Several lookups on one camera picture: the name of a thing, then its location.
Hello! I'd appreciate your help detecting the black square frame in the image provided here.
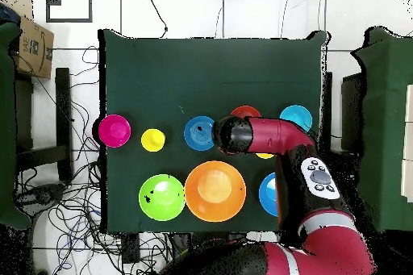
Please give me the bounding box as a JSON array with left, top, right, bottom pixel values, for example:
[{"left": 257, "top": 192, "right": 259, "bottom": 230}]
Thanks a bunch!
[{"left": 45, "top": 0, "right": 94, "bottom": 23}]

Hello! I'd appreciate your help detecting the large orange-yellow bowl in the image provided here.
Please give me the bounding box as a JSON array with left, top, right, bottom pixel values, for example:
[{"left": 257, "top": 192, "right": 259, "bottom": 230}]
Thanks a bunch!
[{"left": 184, "top": 160, "right": 247, "bottom": 223}]

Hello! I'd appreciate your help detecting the black cable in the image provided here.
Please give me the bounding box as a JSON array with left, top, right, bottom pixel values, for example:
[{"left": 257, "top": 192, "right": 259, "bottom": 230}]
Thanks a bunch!
[{"left": 144, "top": 0, "right": 169, "bottom": 40}]

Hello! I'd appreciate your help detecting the tangle of black cables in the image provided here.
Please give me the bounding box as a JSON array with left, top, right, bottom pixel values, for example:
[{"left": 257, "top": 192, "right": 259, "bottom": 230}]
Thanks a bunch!
[{"left": 14, "top": 45, "right": 175, "bottom": 275}]

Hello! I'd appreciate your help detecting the cardboard box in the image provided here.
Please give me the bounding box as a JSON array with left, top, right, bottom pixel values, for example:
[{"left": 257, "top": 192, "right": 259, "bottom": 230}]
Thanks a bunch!
[{"left": 9, "top": 0, "right": 55, "bottom": 80}]

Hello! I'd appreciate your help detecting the large green bowl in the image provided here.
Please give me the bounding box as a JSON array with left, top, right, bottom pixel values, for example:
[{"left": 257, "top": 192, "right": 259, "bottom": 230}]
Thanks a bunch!
[{"left": 138, "top": 173, "right": 186, "bottom": 222}]

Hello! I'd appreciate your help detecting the dark green tablecloth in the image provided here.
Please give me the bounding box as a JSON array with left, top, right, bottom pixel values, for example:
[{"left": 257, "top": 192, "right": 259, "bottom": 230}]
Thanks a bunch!
[{"left": 98, "top": 28, "right": 331, "bottom": 235}]

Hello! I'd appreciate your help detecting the small magenta bowl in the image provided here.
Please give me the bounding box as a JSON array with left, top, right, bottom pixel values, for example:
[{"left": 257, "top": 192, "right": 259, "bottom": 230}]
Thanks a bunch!
[{"left": 98, "top": 114, "right": 132, "bottom": 149}]

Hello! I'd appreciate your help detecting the green cloth-covered table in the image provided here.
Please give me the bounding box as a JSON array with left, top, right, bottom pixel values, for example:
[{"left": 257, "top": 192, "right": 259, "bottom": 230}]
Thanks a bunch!
[
  {"left": 349, "top": 26, "right": 413, "bottom": 232},
  {"left": 0, "top": 21, "right": 32, "bottom": 230}
]

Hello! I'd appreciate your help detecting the large blue bowl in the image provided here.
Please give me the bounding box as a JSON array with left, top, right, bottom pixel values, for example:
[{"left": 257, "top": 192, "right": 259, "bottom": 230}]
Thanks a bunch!
[{"left": 258, "top": 172, "right": 279, "bottom": 217}]

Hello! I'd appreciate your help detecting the small orange-red bowl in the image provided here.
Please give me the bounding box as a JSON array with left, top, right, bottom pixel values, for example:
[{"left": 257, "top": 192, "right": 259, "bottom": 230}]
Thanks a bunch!
[{"left": 230, "top": 105, "right": 261, "bottom": 119}]

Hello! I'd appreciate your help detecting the white box stack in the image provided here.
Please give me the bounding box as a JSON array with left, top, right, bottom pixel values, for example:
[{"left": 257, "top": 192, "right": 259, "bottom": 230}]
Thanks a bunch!
[{"left": 400, "top": 83, "right": 413, "bottom": 203}]

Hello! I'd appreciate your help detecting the small light blue bowl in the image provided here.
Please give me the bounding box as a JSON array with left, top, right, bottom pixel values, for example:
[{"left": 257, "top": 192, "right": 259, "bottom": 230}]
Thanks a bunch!
[{"left": 279, "top": 104, "right": 313, "bottom": 133}]

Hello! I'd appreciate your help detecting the black metal stand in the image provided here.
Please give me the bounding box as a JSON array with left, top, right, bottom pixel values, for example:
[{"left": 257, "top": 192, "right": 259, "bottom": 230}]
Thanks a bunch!
[{"left": 15, "top": 67, "right": 74, "bottom": 183}]

